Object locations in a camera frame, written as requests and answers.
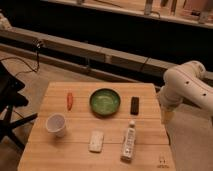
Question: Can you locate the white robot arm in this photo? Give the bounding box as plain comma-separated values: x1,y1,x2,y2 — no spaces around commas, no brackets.
157,61,213,124

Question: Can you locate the black cable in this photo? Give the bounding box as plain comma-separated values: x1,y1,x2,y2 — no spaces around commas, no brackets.
0,39,44,76

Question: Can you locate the white paper cup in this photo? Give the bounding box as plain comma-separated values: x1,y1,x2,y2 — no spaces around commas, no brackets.
45,114,66,137

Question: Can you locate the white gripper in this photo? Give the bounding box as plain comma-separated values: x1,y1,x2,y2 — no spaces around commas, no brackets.
157,86,177,124

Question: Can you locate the black rectangular block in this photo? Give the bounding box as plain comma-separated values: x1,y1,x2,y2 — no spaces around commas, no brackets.
130,97,139,115

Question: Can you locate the black office chair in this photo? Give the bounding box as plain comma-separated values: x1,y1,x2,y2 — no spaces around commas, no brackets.
0,62,37,149

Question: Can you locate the white plastic bottle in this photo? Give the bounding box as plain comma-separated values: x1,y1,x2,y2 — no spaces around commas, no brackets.
121,120,136,162

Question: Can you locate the red chili pepper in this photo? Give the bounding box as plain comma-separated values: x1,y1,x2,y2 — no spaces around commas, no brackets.
67,92,73,111

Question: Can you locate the green ceramic bowl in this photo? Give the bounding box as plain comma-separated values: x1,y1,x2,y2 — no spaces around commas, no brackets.
89,88,121,117

